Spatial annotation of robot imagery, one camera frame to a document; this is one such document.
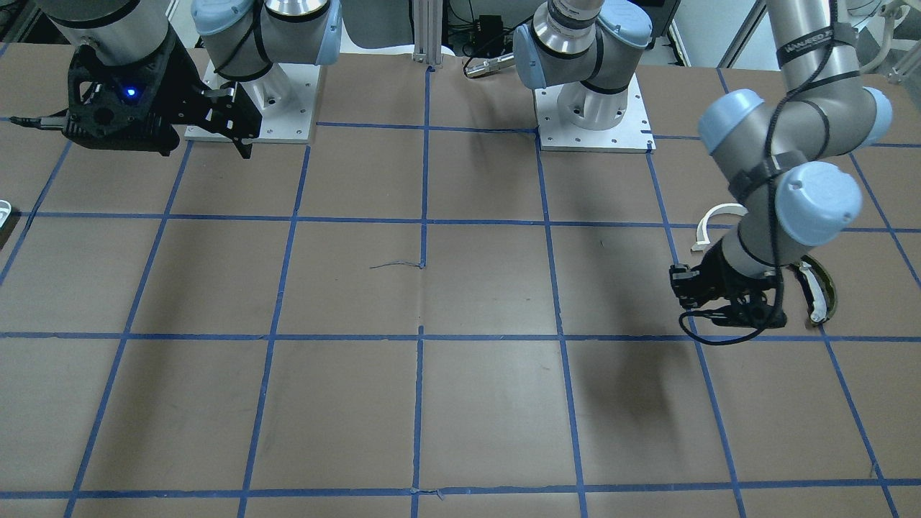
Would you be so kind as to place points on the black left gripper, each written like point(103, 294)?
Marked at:
point(722, 272)

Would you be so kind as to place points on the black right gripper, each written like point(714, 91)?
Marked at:
point(184, 80)

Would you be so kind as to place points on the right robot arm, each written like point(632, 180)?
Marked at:
point(236, 41)

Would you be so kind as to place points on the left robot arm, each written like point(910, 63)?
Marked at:
point(773, 156)

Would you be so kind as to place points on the silver ribbed metal tray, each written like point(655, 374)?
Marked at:
point(6, 212)

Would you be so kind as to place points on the green curved brake shoe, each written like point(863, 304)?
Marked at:
point(818, 287)

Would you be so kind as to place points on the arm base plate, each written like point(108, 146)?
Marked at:
point(287, 99)
point(590, 133)

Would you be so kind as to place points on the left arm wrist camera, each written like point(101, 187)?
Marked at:
point(689, 285)

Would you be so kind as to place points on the white curved plastic bracket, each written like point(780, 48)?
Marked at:
point(718, 216)

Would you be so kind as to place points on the aluminium frame post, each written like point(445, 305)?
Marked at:
point(427, 25)

